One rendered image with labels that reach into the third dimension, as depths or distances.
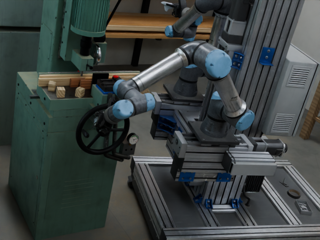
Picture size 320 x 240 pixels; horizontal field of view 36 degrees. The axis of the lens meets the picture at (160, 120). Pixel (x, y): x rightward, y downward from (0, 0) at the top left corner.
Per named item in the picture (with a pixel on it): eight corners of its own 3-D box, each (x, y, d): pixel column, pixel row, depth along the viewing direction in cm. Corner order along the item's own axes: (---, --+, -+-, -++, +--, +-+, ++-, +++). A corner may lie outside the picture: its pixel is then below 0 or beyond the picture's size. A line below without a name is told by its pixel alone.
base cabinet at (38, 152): (34, 242, 282) (46, 134, 251) (6, 184, 324) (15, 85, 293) (105, 227, 305) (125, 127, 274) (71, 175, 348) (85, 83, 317)
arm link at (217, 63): (240, 108, 262) (207, 36, 223) (259, 122, 251) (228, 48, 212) (224, 124, 260) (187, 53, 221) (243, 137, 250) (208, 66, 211)
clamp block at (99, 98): (99, 111, 249) (101, 95, 245) (88, 99, 259) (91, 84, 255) (125, 109, 257) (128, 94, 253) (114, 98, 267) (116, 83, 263)
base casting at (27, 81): (46, 133, 251) (48, 117, 247) (15, 85, 293) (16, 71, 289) (124, 126, 275) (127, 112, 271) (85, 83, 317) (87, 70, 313)
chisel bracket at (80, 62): (79, 74, 258) (81, 58, 254) (70, 63, 268) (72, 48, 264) (92, 73, 261) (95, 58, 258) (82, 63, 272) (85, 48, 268)
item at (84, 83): (80, 89, 261) (81, 81, 259) (79, 88, 262) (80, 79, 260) (113, 88, 271) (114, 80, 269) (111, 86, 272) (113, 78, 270)
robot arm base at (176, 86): (192, 87, 318) (195, 73, 314) (200, 97, 305) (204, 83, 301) (170, 85, 313) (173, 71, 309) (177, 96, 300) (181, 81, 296)
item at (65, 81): (38, 86, 254) (39, 79, 252) (37, 85, 255) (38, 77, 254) (150, 83, 289) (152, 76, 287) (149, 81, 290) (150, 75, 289)
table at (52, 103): (55, 119, 238) (56, 108, 236) (35, 92, 261) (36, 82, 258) (161, 112, 270) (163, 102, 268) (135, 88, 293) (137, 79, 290)
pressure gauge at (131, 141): (127, 148, 275) (129, 135, 271) (124, 144, 277) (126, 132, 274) (137, 146, 278) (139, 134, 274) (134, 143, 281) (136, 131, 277)
